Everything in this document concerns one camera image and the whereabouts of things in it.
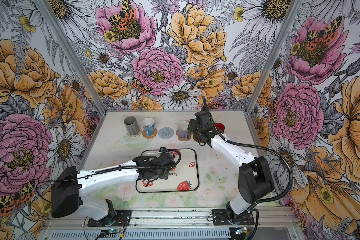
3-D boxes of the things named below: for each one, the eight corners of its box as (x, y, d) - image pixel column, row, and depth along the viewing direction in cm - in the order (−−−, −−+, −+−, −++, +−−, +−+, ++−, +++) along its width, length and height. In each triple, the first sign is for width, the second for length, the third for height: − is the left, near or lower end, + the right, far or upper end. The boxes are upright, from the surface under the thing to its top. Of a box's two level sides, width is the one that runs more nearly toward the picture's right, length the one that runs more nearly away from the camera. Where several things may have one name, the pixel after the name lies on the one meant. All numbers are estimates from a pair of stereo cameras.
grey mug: (133, 139, 106) (129, 129, 97) (127, 129, 112) (122, 118, 103) (143, 135, 109) (139, 124, 100) (136, 125, 115) (132, 114, 106)
